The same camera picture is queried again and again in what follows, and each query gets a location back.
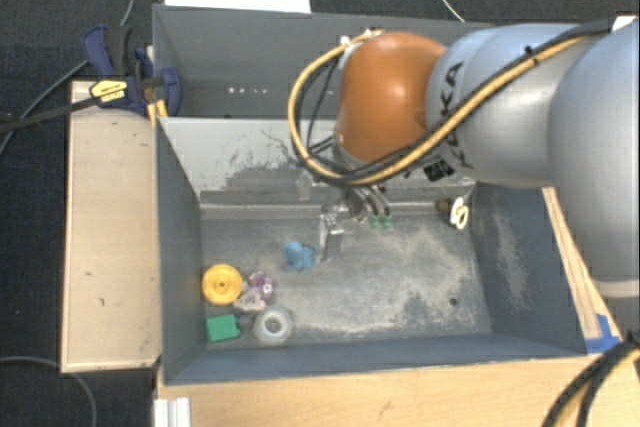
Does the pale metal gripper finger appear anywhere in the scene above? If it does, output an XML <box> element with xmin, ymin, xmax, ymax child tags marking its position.
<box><xmin>328</xmin><ymin>227</ymin><xmax>347</xmax><ymax>261</ymax></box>
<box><xmin>319</xmin><ymin>212</ymin><xmax>338</xmax><ymax>263</ymax></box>

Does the blue toy animal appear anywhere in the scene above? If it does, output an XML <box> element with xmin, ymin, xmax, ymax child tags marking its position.
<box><xmin>283</xmin><ymin>240</ymin><xmax>320</xmax><ymax>273</ymax></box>

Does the grey metal bin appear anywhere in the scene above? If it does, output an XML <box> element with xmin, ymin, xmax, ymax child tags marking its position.
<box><xmin>151</xmin><ymin>3</ymin><xmax>590</xmax><ymax>387</ymax></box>

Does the purple flowered toy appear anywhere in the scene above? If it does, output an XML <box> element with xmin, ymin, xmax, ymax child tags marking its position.
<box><xmin>247</xmin><ymin>270</ymin><xmax>278</xmax><ymax>300</ymax></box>

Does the pale pink lumpy toy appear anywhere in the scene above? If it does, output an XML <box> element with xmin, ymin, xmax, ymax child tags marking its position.
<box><xmin>233</xmin><ymin>289</ymin><xmax>268</xmax><ymax>315</ymax></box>

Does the clear tape roll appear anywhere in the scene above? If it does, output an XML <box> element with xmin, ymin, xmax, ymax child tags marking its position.
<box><xmin>252</xmin><ymin>305</ymin><xmax>296</xmax><ymax>347</ymax></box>

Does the yellow toy wheel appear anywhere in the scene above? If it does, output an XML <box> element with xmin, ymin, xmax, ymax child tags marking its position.
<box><xmin>201</xmin><ymin>263</ymin><xmax>245</xmax><ymax>308</ymax></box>

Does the green flat block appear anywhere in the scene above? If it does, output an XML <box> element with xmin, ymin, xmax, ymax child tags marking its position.
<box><xmin>205</xmin><ymin>313</ymin><xmax>242</xmax><ymax>344</ymax></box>

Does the pale wood flat board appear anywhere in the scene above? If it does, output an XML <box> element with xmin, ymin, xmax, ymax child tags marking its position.
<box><xmin>59</xmin><ymin>79</ymin><xmax>164</xmax><ymax>374</ymax></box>

